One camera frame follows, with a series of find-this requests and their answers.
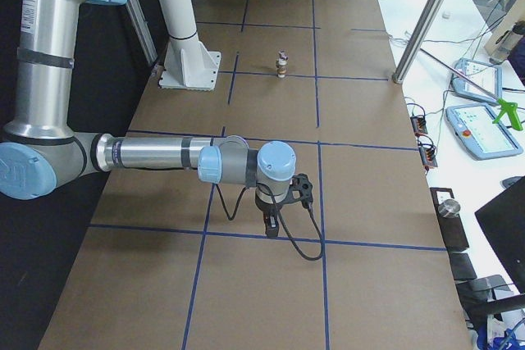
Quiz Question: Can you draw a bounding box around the teach pendant far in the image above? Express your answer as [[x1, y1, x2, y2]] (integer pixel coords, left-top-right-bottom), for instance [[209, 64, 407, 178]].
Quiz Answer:
[[451, 58, 502, 106]]

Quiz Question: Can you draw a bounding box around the chrome angle pipe fitting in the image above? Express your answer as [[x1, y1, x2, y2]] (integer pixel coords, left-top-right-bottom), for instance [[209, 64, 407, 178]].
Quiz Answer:
[[278, 50, 289, 61]]

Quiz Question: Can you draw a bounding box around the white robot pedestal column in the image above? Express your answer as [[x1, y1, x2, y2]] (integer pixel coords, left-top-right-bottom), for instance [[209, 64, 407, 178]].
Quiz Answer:
[[159, 0, 221, 91]]

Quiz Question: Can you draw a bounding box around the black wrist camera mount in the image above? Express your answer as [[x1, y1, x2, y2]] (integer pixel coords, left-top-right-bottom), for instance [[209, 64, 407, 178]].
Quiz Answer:
[[284, 174, 313, 210]]

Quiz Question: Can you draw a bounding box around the teach pendant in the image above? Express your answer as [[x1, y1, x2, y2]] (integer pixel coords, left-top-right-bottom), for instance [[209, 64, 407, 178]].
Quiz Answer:
[[451, 58, 502, 106], [445, 103, 523, 160]]

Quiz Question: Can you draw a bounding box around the black laptop lid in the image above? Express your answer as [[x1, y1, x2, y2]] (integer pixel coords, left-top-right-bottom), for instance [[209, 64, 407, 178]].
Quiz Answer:
[[475, 177, 524, 293]]

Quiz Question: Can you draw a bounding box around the black box with steel cylinder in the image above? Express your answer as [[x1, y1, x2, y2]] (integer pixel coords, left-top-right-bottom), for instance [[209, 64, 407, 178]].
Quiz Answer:
[[430, 187, 469, 252]]

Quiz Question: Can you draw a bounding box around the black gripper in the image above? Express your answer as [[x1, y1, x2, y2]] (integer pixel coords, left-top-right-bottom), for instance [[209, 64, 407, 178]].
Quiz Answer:
[[255, 189, 287, 238]]

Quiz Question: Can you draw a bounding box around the aluminium frame post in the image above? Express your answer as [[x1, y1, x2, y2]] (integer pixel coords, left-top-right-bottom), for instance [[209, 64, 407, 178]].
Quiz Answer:
[[392, 0, 444, 84]]

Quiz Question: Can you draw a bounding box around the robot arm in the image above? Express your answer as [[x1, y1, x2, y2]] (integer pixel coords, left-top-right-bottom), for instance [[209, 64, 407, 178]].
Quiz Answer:
[[1, 0, 298, 238]]

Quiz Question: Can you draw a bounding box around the white brass PPR valve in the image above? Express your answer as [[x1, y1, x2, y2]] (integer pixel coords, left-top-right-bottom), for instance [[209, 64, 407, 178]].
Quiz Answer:
[[276, 58, 288, 79]]

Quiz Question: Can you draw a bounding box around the black connector block right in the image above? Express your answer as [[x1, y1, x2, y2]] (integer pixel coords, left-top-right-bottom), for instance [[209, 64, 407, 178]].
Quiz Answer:
[[418, 143, 438, 170]]

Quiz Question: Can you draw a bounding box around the black connector block left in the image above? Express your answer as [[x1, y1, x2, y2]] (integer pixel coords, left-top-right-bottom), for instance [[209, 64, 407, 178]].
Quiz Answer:
[[410, 114, 428, 136]]

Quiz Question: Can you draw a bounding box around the green handled reacher grabber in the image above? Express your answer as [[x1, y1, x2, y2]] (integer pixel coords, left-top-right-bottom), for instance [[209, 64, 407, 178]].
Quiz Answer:
[[420, 48, 523, 131]]

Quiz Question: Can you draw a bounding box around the teach pendant near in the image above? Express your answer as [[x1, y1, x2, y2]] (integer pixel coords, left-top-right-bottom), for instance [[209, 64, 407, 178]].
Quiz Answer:
[[445, 103, 523, 160]]

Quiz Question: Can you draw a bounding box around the black connector block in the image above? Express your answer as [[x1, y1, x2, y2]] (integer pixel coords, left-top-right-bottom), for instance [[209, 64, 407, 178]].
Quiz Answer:
[[418, 143, 438, 170], [410, 114, 428, 136]]

